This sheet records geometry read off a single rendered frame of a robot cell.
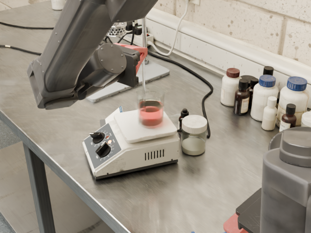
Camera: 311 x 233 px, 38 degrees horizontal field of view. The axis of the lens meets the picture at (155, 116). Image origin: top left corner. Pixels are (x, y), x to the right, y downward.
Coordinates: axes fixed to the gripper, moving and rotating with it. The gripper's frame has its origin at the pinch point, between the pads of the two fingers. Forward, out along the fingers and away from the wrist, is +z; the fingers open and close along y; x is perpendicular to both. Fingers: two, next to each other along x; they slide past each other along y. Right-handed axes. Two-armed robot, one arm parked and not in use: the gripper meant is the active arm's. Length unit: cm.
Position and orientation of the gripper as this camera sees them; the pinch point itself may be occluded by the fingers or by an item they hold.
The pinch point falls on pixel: (143, 52)
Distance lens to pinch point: 94.4
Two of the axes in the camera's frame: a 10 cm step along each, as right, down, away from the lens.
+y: -8.0, -3.0, 5.2
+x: 0.1, 8.6, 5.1
